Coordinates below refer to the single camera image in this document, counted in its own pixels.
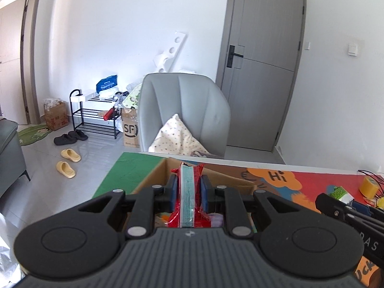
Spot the tall printed cardboard box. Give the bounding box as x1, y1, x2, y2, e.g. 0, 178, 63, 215
121, 108, 141, 149

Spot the black door handle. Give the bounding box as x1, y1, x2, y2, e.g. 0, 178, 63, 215
227, 45, 244, 68

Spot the green dotted bag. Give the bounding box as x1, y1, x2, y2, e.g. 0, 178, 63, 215
121, 83, 143, 109

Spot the orange red bread packet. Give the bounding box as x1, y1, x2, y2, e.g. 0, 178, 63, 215
167, 161, 212, 229

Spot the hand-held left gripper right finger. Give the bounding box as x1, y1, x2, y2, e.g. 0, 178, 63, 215
201, 175, 304, 238

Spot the grey doorway frame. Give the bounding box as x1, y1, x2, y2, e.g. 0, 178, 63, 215
0, 0, 43, 125

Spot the green floor rug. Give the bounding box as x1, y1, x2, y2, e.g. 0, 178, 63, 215
16, 123, 50, 147

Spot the black shoe rack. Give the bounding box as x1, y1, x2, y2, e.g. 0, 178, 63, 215
69, 89, 122, 140

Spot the purple snack packet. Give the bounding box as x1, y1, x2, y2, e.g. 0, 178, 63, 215
208, 213, 225, 229

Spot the yellow tape roll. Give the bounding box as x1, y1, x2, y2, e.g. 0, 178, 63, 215
359, 176, 379, 199

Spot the white plastic sheet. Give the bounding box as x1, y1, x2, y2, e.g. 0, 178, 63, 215
0, 212, 22, 286

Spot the small printed cardboard box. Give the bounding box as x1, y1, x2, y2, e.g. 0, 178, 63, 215
44, 99, 70, 131

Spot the blue plastic bag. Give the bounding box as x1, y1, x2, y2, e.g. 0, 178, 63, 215
96, 75, 118, 94

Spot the white foam board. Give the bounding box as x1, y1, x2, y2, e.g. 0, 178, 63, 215
154, 30, 188, 73

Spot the black slipper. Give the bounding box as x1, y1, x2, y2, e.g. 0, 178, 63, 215
68, 130, 89, 141
54, 134, 77, 145

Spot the black cable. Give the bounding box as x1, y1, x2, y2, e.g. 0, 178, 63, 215
357, 169, 384, 187

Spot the bright green snack packet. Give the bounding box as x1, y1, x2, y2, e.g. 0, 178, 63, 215
328, 186, 355, 208

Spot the brown cardboard box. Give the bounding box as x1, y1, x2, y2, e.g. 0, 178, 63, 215
130, 157, 259, 235

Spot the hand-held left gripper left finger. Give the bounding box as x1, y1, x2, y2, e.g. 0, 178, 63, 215
78, 174, 179, 238

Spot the yellow slipper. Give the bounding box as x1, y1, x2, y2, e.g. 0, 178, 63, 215
60, 148, 82, 163
56, 161, 76, 179

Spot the grey door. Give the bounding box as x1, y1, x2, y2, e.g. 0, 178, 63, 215
216, 0, 307, 152

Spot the grey sofa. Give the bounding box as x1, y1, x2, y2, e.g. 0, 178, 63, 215
0, 118, 31, 199

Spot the dotted white pillow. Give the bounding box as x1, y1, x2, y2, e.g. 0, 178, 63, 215
148, 113, 211, 157

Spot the grey chair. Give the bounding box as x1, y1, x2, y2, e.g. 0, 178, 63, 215
139, 72, 231, 158

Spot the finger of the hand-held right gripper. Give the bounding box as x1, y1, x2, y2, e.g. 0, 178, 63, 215
315, 192, 384, 226

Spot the white flat box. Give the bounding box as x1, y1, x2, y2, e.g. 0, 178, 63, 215
72, 94, 100, 102

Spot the colourful cat table mat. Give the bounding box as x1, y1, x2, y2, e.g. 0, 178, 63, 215
93, 151, 384, 287

